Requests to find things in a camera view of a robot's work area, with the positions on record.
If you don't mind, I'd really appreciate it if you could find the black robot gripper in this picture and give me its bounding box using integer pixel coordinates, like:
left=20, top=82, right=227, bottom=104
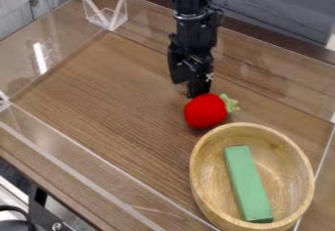
left=167, top=9, right=224, bottom=98

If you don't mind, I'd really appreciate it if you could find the red plush strawberry toy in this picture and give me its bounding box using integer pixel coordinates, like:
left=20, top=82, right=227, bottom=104
left=183, top=93, right=239, bottom=129

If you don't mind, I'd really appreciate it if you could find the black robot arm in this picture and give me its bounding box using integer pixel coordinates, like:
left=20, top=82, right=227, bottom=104
left=167, top=0, right=223, bottom=98

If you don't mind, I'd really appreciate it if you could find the round wooden bowl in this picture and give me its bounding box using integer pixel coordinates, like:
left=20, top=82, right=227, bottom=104
left=190, top=122, right=314, bottom=231

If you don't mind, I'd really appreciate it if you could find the green rectangular block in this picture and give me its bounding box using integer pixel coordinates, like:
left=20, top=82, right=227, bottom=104
left=224, top=146, right=274, bottom=223

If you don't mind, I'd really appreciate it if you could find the black table leg clamp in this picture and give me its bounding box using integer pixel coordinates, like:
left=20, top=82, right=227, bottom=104
left=30, top=187, right=75, bottom=231

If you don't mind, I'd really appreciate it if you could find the clear acrylic enclosure wall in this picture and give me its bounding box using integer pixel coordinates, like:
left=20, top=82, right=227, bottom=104
left=0, top=0, right=335, bottom=231

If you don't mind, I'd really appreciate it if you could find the black cable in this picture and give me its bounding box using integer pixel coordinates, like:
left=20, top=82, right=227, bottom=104
left=0, top=205, right=34, bottom=224

